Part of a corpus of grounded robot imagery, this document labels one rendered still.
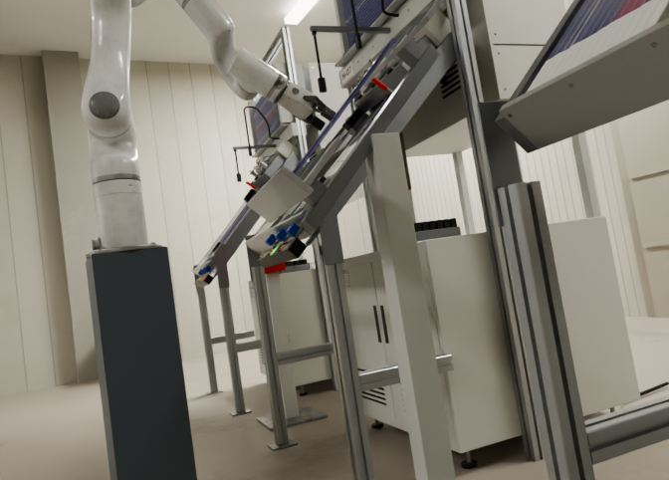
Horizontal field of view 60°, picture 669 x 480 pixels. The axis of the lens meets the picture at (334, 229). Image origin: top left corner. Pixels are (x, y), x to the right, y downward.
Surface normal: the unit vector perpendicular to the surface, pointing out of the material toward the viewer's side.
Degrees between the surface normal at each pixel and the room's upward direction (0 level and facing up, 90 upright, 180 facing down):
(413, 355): 90
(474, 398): 90
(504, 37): 90
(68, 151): 90
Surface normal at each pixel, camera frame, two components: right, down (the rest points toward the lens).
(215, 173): 0.46, -0.15
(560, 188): -0.88, 0.09
